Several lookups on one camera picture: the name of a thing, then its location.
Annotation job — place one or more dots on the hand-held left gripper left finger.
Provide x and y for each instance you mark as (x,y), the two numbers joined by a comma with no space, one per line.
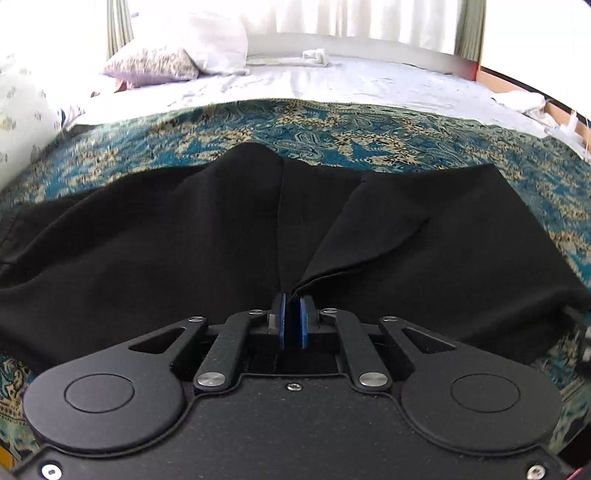
(285,323)

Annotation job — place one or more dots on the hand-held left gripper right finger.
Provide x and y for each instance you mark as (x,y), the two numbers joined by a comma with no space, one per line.
(304,323)

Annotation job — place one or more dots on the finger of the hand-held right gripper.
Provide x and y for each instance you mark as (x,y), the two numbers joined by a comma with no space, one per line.
(582,334)

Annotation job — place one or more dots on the black pants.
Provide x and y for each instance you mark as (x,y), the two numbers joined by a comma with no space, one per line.
(138,254)

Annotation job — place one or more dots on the teal paisley blanket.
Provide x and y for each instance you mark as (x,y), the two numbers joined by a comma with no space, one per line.
(369,134)

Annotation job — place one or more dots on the white bed sheet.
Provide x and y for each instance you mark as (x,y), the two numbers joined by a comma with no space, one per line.
(323,78)

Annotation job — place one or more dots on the small crumpled white cloth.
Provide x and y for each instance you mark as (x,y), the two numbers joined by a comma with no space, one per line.
(317,56)

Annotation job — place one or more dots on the grey bed headboard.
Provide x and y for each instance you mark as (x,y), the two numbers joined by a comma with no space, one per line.
(369,48)

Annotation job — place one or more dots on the white pillow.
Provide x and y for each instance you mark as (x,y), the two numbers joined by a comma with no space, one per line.
(212,41)

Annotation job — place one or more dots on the purple floral pillow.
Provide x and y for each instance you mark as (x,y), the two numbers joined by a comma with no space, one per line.
(147,64)

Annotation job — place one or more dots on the white sheer curtain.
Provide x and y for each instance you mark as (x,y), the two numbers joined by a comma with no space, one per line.
(346,18)

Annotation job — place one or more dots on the green curtain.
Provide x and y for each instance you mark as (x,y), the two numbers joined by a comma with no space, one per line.
(119,27)
(471,30)

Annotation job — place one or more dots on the white floral quilt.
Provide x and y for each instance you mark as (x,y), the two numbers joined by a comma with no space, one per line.
(23,115)

